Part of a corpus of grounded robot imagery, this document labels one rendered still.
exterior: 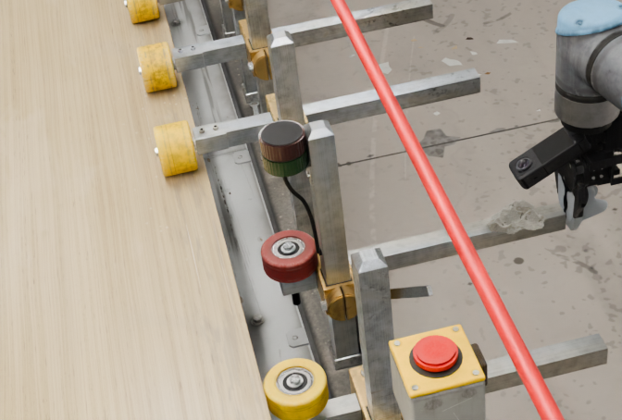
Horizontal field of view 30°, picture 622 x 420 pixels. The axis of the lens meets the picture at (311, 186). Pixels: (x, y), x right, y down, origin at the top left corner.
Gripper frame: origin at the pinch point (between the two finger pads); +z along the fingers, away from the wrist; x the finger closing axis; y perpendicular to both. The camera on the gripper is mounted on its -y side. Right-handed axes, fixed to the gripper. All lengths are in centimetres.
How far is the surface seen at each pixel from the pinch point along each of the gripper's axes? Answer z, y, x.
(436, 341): -41, -36, -54
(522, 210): -3.9, -6.9, 0.9
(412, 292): -11.6, -29.3, -18.4
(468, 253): -82, -44, -87
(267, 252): -8.0, -45.5, -0.2
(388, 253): -3.3, -28.3, -1.2
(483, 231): -3.4, -13.7, -1.2
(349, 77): 83, 3, 176
